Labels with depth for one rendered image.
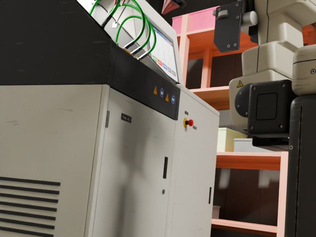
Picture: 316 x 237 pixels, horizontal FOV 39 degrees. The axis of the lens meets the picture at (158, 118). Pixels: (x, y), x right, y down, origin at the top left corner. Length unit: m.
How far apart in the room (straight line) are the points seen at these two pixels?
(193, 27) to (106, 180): 2.97
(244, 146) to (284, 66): 2.39
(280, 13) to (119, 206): 0.90
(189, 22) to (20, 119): 2.90
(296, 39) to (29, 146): 1.01
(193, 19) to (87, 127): 2.97
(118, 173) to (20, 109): 0.45
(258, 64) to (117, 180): 0.69
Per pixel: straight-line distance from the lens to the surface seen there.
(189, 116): 2.37
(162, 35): 2.87
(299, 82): 1.11
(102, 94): 1.61
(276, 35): 1.44
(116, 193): 1.71
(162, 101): 2.05
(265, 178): 4.42
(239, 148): 3.78
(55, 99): 1.72
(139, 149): 1.85
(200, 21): 4.39
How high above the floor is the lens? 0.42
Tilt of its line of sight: 10 degrees up
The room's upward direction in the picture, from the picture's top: 6 degrees clockwise
